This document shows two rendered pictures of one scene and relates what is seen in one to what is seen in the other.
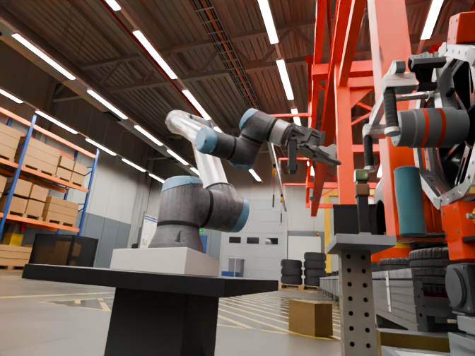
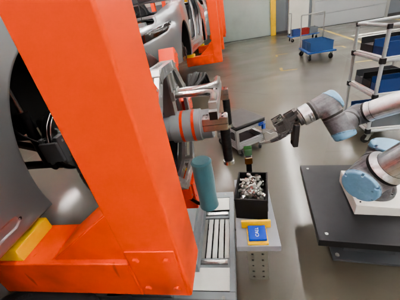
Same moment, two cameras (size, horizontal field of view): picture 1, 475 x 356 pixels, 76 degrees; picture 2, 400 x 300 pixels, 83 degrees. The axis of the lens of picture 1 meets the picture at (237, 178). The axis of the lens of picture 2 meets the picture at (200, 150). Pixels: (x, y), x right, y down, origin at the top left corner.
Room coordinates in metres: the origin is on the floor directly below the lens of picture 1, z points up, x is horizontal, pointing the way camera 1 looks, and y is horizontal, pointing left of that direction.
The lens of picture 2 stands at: (1.91, -0.65, 1.24)
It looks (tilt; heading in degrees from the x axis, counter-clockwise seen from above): 29 degrees down; 179
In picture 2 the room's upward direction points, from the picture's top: 11 degrees counter-clockwise
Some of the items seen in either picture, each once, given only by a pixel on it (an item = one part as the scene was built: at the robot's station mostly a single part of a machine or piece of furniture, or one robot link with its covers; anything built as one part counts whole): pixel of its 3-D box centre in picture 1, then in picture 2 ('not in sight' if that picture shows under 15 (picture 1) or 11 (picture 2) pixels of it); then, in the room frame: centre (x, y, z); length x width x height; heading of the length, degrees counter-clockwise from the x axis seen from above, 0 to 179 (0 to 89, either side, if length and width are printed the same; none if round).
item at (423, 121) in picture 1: (427, 128); (190, 125); (0.96, -0.66, 0.85); 0.21 x 0.14 x 0.14; 77
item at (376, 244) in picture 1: (354, 246); (253, 209); (1.13, -0.44, 0.44); 0.43 x 0.17 x 0.03; 167
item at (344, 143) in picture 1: (343, 153); not in sight; (3.30, -1.22, 1.75); 0.19 x 0.19 x 2.45; 77
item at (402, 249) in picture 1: (382, 246); not in sight; (3.22, -1.57, 0.69); 0.52 x 0.17 x 0.35; 77
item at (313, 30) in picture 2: not in sight; (303, 25); (-7.19, 4.12, 0.48); 1.00 x 0.61 x 0.96; 76
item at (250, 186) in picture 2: (354, 224); (252, 193); (1.11, -0.44, 0.51); 0.20 x 0.14 x 0.13; 159
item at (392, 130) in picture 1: (390, 111); (227, 112); (0.83, -0.46, 0.83); 0.04 x 0.04 x 0.16
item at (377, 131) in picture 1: (374, 131); (215, 121); (1.16, -0.57, 0.93); 0.09 x 0.05 x 0.05; 77
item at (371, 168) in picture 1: (368, 153); (227, 145); (1.17, -0.54, 0.83); 0.04 x 0.04 x 0.16
